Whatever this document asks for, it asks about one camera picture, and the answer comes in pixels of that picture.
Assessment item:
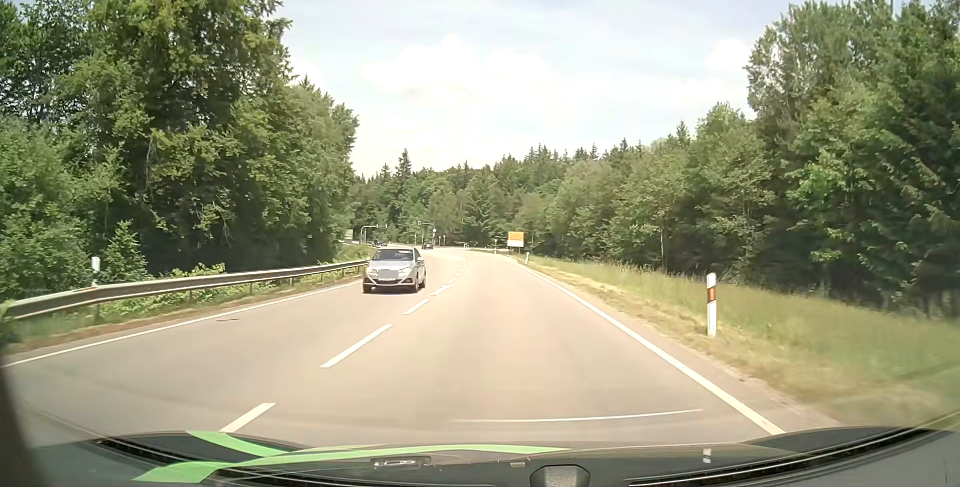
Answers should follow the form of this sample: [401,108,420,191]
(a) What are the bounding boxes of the metal guard rail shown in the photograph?
[0,259,370,321]

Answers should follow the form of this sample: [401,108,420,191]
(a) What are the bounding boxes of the grey asphalt road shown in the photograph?
[3,247,841,449]

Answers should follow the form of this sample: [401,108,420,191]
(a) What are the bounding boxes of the car's own bonnet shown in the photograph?
[30,425,960,487]

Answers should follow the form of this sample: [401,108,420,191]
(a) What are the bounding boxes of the wood of green trees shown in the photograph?
[351,0,960,319]
[0,0,361,300]

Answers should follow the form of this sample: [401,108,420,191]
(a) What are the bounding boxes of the silver car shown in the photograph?
[362,247,427,294]

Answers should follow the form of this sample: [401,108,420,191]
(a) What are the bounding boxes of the road markings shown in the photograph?
[3,250,786,435]

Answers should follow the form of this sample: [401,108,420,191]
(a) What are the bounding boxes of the grass verge with guard rail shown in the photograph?
[0,244,376,356]

